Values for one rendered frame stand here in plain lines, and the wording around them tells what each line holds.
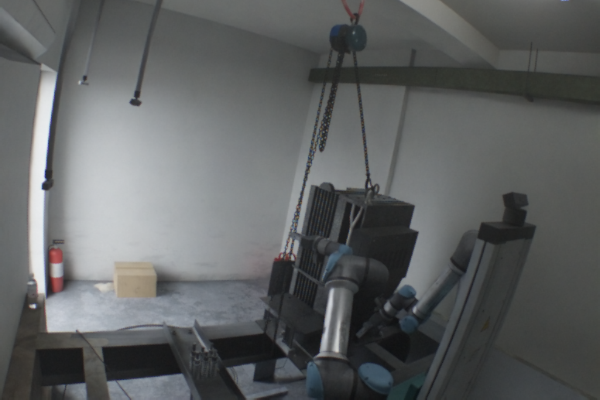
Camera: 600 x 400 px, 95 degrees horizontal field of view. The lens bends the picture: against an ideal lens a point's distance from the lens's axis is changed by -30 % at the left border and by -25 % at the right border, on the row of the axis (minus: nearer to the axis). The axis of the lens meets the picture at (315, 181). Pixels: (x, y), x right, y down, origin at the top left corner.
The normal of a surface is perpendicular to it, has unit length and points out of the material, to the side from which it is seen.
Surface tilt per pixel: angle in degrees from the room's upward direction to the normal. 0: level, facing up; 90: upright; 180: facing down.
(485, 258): 90
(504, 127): 90
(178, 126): 90
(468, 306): 90
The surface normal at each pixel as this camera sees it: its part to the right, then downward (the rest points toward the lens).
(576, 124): -0.80, -0.09
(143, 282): 0.58, 0.22
